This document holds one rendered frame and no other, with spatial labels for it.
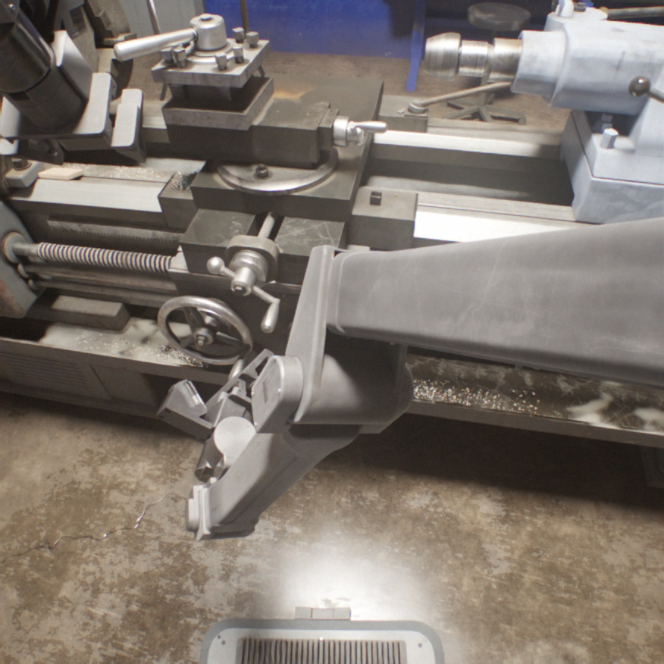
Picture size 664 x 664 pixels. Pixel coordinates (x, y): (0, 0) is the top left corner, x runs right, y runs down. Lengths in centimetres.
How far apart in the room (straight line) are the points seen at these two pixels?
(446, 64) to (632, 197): 45
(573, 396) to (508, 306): 120
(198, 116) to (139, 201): 30
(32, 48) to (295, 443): 37
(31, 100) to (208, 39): 54
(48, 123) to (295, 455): 37
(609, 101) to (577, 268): 96
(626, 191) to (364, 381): 88
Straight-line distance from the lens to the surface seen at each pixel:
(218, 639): 125
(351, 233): 104
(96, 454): 183
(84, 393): 192
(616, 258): 18
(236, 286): 88
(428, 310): 25
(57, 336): 162
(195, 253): 100
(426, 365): 135
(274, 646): 123
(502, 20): 310
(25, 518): 183
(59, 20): 55
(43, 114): 53
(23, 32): 48
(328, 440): 40
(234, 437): 65
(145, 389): 173
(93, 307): 155
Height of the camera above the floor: 147
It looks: 49 degrees down
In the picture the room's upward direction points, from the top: 1 degrees counter-clockwise
